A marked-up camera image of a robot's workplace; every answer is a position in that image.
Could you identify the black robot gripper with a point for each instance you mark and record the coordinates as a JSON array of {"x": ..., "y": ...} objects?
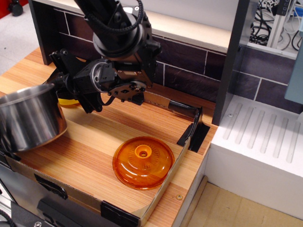
[{"x": 82, "y": 81}]

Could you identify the stainless steel pot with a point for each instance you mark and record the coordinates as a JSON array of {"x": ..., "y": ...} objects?
[{"x": 30, "y": 118}]

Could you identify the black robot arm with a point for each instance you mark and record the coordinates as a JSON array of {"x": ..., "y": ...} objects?
[{"x": 127, "y": 66}]

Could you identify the cardboard fence with black tape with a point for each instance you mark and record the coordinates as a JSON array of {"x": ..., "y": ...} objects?
[{"x": 70, "y": 181}]

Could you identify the orange transparent pot lid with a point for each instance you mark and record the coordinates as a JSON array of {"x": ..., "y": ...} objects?
[{"x": 142, "y": 163}]

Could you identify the yellow plastic squeeze bottle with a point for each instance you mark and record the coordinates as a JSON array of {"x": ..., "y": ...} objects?
[{"x": 68, "y": 103}]

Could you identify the black caster wheel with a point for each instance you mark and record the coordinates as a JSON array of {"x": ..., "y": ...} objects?
[{"x": 15, "y": 8}]

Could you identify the white dish drainer block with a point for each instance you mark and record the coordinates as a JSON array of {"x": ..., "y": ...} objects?
[{"x": 257, "y": 153}]

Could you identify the grey-blue box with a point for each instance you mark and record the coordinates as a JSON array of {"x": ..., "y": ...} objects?
[{"x": 294, "y": 90}]

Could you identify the dark grey shelf frame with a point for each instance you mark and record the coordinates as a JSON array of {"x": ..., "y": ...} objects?
[{"x": 196, "y": 60}]

